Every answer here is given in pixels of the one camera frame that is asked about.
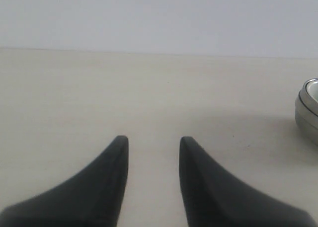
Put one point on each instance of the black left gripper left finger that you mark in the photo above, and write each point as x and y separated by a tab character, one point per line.
91	198

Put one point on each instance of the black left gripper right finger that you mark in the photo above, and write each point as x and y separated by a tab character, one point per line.
213	197

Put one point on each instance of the plain steel bowl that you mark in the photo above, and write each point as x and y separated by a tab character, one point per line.
306	120

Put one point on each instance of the white ceramic bowl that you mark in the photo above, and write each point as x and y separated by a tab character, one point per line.
312	89

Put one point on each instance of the patterned steel bowl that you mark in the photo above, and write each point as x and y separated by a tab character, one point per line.
311	104

